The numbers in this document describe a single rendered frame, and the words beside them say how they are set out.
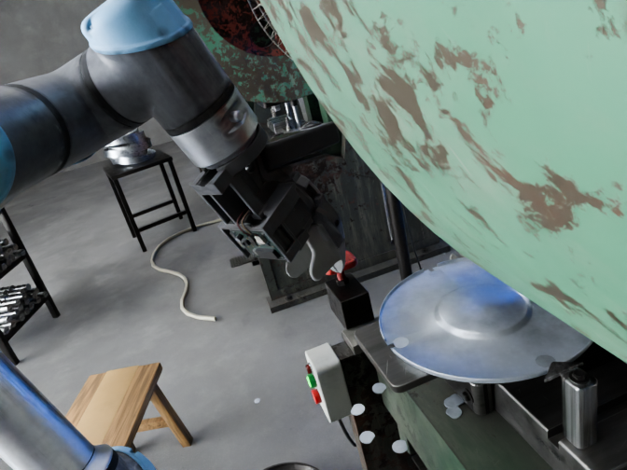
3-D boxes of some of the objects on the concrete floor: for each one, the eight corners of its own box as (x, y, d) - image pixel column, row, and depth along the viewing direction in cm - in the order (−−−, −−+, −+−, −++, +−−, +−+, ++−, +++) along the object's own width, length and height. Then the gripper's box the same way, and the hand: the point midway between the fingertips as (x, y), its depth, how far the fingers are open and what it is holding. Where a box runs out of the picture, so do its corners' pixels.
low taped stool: (168, 533, 140) (123, 448, 126) (88, 546, 142) (34, 463, 128) (194, 436, 171) (160, 360, 157) (128, 449, 173) (89, 374, 159)
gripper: (173, 184, 49) (287, 309, 61) (229, 180, 43) (344, 320, 55) (221, 126, 53) (320, 254, 65) (280, 115, 47) (377, 258, 59)
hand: (337, 259), depth 60 cm, fingers closed
